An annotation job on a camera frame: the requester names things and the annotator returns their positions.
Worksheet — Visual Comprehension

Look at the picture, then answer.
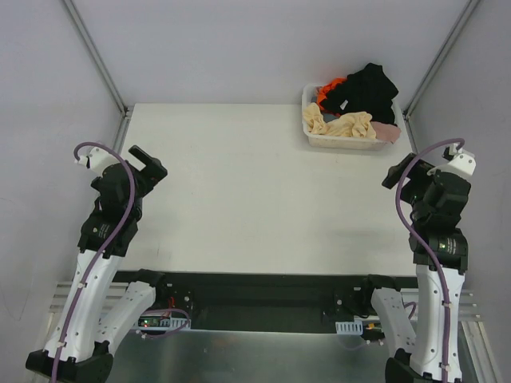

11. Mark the black t-shirt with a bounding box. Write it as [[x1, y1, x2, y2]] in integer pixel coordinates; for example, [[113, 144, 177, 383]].
[[320, 63, 398, 124]]

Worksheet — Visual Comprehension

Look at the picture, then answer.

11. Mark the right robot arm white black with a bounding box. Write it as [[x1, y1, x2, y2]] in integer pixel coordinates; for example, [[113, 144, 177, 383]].
[[359, 148, 476, 382]]

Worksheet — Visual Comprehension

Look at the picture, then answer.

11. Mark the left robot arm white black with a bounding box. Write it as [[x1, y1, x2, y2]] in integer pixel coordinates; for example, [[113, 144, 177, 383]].
[[26, 142, 169, 382]]

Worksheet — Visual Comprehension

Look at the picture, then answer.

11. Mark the pink t-shirt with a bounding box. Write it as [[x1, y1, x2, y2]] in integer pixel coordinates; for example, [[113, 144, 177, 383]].
[[371, 121, 402, 144]]

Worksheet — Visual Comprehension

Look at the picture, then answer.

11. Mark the cream t-shirt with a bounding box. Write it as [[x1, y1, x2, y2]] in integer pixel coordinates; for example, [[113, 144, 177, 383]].
[[303, 103, 377, 140]]

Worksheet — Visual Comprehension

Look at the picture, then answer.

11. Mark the white plastic basket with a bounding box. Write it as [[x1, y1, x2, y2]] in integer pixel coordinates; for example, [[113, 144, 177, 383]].
[[301, 83, 391, 152]]

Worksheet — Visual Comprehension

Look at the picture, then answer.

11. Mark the grey-blue t-shirt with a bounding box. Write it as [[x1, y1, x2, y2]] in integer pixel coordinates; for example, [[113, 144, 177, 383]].
[[323, 113, 339, 123]]

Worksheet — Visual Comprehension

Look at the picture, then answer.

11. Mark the orange t-shirt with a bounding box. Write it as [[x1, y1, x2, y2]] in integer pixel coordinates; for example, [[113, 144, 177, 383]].
[[316, 77, 346, 107]]

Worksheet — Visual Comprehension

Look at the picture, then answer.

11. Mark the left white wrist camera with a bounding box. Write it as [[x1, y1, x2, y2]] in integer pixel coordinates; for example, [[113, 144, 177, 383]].
[[75, 147, 120, 176]]

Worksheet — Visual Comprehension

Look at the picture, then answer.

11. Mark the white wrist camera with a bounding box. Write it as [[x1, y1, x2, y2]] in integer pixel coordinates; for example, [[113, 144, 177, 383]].
[[443, 144, 476, 180], [75, 147, 120, 176]]

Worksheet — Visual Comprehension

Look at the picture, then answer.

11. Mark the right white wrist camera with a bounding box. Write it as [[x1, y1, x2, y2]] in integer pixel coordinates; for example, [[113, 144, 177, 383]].
[[443, 144, 476, 180]]

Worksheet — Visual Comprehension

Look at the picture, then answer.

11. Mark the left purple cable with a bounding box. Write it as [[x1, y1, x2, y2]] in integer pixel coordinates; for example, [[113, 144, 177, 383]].
[[51, 141, 135, 383]]

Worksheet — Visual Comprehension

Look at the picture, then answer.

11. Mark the aluminium front rail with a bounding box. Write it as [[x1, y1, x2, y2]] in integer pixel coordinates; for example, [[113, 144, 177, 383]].
[[49, 282, 128, 314]]

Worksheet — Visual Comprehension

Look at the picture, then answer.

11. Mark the left aluminium frame post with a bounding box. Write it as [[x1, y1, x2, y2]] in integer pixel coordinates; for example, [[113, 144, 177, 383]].
[[61, 0, 129, 116]]

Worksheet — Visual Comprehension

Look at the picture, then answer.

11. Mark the aluminium frame post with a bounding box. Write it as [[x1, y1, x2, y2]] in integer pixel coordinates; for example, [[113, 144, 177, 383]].
[[61, 0, 129, 116], [403, 0, 481, 120]]

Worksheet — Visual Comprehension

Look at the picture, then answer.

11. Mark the left slotted cable duct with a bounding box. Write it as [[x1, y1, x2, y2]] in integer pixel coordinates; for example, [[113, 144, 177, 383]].
[[135, 316, 191, 332]]

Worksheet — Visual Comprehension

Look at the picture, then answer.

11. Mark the slotted cable duct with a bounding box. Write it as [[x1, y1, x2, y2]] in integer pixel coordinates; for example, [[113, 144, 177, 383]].
[[135, 316, 191, 332], [335, 320, 363, 336]]

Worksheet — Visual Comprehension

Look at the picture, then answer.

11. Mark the right slotted cable duct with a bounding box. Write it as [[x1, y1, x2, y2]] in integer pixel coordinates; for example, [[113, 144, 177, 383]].
[[335, 320, 363, 336]]

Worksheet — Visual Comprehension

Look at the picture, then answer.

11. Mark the right aluminium frame post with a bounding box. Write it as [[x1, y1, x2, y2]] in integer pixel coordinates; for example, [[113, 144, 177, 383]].
[[403, 0, 481, 120]]

